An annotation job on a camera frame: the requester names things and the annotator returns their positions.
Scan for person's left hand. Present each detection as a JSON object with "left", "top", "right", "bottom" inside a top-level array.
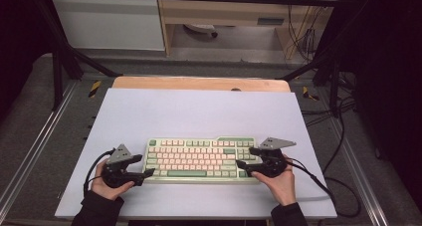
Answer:
[{"left": 91, "top": 159, "right": 135, "bottom": 201}]

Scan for black metal stand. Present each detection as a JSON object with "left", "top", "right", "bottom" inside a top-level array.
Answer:
[
  {"left": 33, "top": 0, "right": 123, "bottom": 112},
  {"left": 280, "top": 36, "right": 343, "bottom": 118}
]

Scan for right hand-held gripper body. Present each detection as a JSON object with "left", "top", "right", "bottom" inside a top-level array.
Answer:
[{"left": 252, "top": 136, "right": 298, "bottom": 179}]

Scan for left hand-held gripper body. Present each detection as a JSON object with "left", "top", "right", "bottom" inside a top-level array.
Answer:
[{"left": 101, "top": 143, "right": 145, "bottom": 189}]

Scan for right hand-held gripper cable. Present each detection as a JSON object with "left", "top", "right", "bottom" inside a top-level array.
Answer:
[{"left": 285, "top": 157, "right": 362, "bottom": 219}]

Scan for hanging cable bundle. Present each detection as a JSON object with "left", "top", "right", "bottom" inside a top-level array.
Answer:
[{"left": 287, "top": 3, "right": 328, "bottom": 63}]

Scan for white chair base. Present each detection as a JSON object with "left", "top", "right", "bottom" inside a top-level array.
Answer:
[{"left": 183, "top": 23, "right": 219, "bottom": 39}]

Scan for dark curtain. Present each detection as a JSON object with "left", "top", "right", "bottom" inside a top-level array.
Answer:
[
  {"left": 0, "top": 0, "right": 55, "bottom": 120},
  {"left": 341, "top": 0, "right": 422, "bottom": 214}
]

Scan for hand-held gripper cable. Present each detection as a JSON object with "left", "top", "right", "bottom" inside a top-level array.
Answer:
[
  {"left": 285, "top": 157, "right": 362, "bottom": 219},
  {"left": 83, "top": 147, "right": 115, "bottom": 198}
]

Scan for white cabinet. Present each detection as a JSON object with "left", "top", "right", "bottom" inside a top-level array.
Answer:
[{"left": 51, "top": 0, "right": 166, "bottom": 52}]

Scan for wooden table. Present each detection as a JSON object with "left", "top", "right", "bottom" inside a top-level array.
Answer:
[{"left": 111, "top": 76, "right": 292, "bottom": 94}]

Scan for person's right hand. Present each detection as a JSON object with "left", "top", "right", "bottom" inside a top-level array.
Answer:
[{"left": 251, "top": 153, "right": 298, "bottom": 207}]

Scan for aluminium floor rail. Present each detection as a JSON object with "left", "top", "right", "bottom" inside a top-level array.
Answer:
[
  {"left": 326, "top": 119, "right": 390, "bottom": 226},
  {"left": 0, "top": 81, "right": 80, "bottom": 214}
]

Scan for left hand-held gripper cable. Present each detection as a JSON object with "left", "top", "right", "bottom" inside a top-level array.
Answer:
[{"left": 83, "top": 147, "right": 115, "bottom": 198}]

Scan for black floor cables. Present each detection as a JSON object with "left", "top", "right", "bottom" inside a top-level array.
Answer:
[{"left": 300, "top": 71, "right": 358, "bottom": 174}]

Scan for white table board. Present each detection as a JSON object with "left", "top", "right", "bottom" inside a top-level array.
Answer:
[{"left": 54, "top": 88, "right": 338, "bottom": 220}]

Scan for yellow and black tape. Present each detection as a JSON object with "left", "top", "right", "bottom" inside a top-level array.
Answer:
[
  {"left": 302, "top": 86, "right": 320, "bottom": 102},
  {"left": 88, "top": 80, "right": 103, "bottom": 99}
]

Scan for light wooden desk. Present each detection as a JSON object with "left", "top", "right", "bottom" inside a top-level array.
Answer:
[{"left": 155, "top": 0, "right": 342, "bottom": 60}]

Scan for green and pink keyboard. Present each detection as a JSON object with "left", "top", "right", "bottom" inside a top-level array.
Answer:
[{"left": 141, "top": 136, "right": 262, "bottom": 186}]

